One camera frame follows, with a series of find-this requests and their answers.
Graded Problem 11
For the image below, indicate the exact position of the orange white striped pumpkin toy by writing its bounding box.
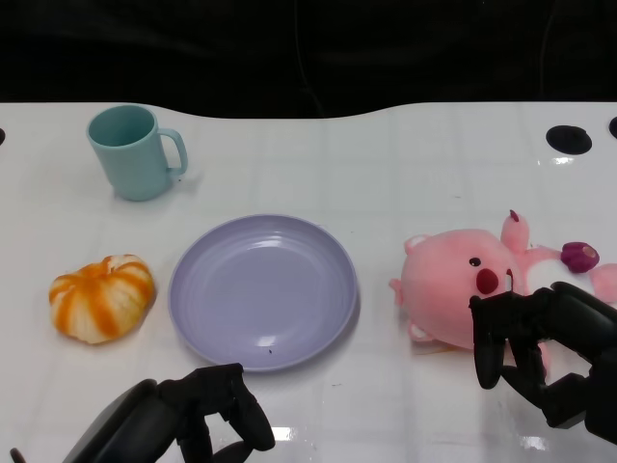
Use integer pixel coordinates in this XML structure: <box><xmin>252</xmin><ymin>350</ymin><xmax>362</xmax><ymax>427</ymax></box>
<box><xmin>48</xmin><ymin>254</ymin><xmax>157</xmax><ymax>345</ymax></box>

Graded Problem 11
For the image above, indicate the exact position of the pink plush doll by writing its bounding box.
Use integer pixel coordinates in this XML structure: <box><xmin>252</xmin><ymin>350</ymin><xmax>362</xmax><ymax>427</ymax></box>
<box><xmin>389</xmin><ymin>209</ymin><xmax>617</xmax><ymax>382</ymax></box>

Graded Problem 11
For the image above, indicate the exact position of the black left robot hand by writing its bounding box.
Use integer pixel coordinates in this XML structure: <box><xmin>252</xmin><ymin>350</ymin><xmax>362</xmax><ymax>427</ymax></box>
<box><xmin>62</xmin><ymin>363</ymin><xmax>277</xmax><ymax>463</ymax></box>

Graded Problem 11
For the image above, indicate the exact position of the black backdrop curtain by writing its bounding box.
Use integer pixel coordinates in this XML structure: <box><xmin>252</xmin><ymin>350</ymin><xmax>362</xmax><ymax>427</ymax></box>
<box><xmin>0</xmin><ymin>0</ymin><xmax>617</xmax><ymax>122</ymax></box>

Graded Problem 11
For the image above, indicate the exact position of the lilac round plate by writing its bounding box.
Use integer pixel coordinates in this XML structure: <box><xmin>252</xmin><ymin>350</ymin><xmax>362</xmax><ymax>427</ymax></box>
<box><xmin>168</xmin><ymin>213</ymin><xmax>361</xmax><ymax>373</ymax></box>

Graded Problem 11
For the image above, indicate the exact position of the teal plastic mug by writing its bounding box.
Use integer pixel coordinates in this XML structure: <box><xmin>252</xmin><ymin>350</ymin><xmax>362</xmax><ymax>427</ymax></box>
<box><xmin>86</xmin><ymin>104</ymin><xmax>189</xmax><ymax>203</ymax></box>

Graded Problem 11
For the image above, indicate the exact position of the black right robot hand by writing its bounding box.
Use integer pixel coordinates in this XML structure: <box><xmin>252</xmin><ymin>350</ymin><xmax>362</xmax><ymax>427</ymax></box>
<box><xmin>469</xmin><ymin>282</ymin><xmax>617</xmax><ymax>440</ymax></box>

